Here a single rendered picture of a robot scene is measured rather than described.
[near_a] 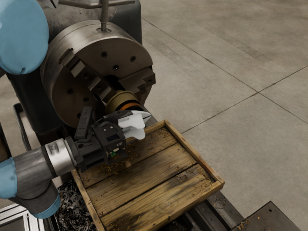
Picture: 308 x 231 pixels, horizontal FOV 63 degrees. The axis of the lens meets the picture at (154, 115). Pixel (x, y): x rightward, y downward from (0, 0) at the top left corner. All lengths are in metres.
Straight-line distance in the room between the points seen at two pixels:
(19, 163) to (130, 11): 0.55
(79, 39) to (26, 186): 0.36
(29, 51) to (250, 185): 1.69
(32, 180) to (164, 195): 0.35
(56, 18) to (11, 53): 0.43
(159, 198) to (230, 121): 1.61
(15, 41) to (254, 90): 2.43
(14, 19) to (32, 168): 0.29
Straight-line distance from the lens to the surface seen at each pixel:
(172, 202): 0.73
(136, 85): 0.71
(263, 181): 1.95
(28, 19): 0.42
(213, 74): 2.76
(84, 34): 0.70
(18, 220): 1.61
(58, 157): 0.56
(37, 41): 0.43
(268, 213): 0.67
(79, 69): 0.64
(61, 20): 0.81
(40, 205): 0.65
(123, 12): 0.86
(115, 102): 0.65
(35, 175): 0.57
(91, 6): 0.67
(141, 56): 0.75
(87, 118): 0.63
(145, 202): 0.73
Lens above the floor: 1.53
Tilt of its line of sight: 44 degrees down
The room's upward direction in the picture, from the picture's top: straight up
